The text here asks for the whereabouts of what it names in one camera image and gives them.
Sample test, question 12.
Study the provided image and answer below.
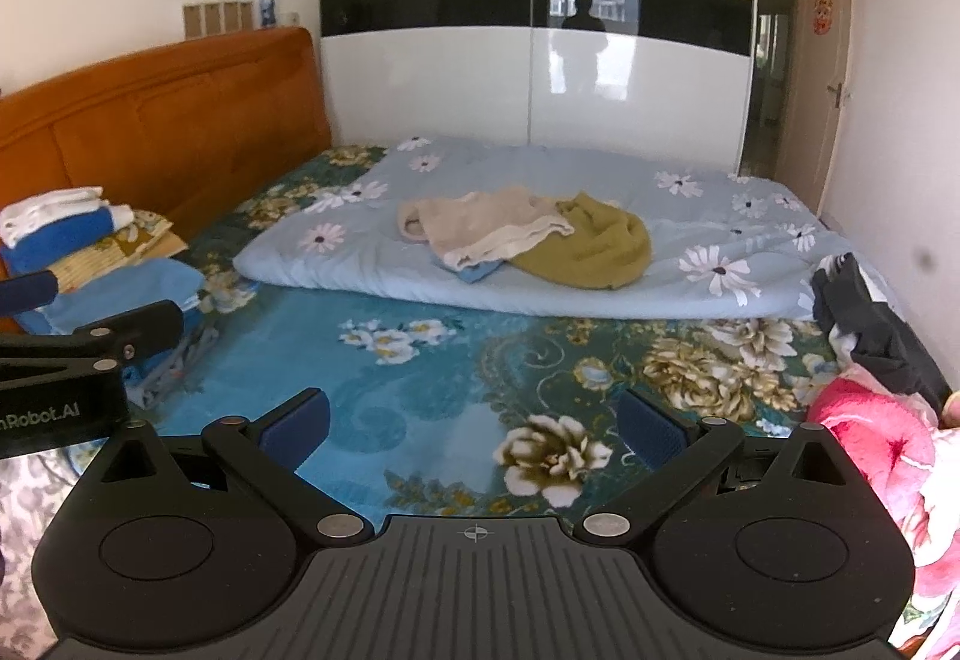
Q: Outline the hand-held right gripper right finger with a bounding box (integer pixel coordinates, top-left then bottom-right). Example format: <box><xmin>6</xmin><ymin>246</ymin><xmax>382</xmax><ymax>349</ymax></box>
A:
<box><xmin>574</xmin><ymin>388</ymin><xmax>878</xmax><ymax>545</ymax></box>

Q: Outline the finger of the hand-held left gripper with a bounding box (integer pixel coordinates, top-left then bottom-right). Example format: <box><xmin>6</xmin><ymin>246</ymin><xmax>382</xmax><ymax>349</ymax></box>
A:
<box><xmin>0</xmin><ymin>298</ymin><xmax>185</xmax><ymax>370</ymax></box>
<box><xmin>0</xmin><ymin>270</ymin><xmax>59</xmax><ymax>317</ymax></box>

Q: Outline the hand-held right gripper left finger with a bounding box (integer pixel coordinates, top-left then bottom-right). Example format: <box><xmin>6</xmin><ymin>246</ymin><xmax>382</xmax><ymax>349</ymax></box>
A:
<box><xmin>75</xmin><ymin>386</ymin><xmax>374</xmax><ymax>545</ymax></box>

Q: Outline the beige fuzzy sweater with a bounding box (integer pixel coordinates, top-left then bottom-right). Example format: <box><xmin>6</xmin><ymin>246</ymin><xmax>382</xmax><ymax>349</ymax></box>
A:
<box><xmin>397</xmin><ymin>185</ymin><xmax>575</xmax><ymax>272</ymax></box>

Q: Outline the light blue folded garment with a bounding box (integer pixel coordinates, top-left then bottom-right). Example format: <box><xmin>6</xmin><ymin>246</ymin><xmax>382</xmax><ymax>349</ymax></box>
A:
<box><xmin>15</xmin><ymin>257</ymin><xmax>220</xmax><ymax>407</ymax></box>

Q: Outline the blue fleece garment white cuff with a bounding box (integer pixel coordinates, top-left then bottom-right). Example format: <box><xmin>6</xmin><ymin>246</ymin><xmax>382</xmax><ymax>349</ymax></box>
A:
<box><xmin>0</xmin><ymin>205</ymin><xmax>134</xmax><ymax>272</ymax></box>

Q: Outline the bear printed pillow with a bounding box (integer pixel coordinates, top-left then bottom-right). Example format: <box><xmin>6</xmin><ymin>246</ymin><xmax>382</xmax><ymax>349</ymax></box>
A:
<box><xmin>43</xmin><ymin>207</ymin><xmax>190</xmax><ymax>293</ymax></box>

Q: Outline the white knit garment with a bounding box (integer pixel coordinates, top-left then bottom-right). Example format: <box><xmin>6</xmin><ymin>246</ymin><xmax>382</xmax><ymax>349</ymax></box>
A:
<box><xmin>0</xmin><ymin>186</ymin><xmax>107</xmax><ymax>249</ymax></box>

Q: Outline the teal floral bed sheet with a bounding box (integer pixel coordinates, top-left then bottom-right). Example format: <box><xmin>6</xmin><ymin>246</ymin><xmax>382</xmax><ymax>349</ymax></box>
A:
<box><xmin>66</xmin><ymin>142</ymin><xmax>850</xmax><ymax>520</ymax></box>

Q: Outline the olive green sweater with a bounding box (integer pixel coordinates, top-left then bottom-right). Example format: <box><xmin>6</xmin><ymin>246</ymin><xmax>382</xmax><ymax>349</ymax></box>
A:
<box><xmin>510</xmin><ymin>193</ymin><xmax>653</xmax><ymax>293</ymax></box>

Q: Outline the light blue daisy quilt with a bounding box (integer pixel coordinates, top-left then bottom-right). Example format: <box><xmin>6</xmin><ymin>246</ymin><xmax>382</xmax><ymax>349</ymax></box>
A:
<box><xmin>232</xmin><ymin>135</ymin><xmax>895</xmax><ymax>324</ymax></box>

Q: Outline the orange wooden headboard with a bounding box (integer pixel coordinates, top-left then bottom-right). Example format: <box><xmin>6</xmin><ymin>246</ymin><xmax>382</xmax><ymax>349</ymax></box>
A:
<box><xmin>0</xmin><ymin>25</ymin><xmax>335</xmax><ymax>292</ymax></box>

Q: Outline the light blue crumpled garment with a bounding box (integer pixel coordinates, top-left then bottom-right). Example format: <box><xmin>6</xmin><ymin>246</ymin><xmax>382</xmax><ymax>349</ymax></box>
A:
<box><xmin>431</xmin><ymin>258</ymin><xmax>504</xmax><ymax>285</ymax></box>

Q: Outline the black garment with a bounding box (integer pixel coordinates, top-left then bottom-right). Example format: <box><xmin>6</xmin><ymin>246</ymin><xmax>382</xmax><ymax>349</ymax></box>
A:
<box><xmin>810</xmin><ymin>252</ymin><xmax>955</xmax><ymax>415</ymax></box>

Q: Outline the beige room door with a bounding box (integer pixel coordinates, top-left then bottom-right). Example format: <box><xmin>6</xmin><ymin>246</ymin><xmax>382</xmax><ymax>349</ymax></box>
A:
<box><xmin>775</xmin><ymin>0</ymin><xmax>857</xmax><ymax>220</ymax></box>

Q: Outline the white glossy wardrobe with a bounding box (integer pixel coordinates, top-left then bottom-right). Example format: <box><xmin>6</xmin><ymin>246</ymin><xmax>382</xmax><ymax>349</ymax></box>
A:
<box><xmin>315</xmin><ymin>0</ymin><xmax>758</xmax><ymax>178</ymax></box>

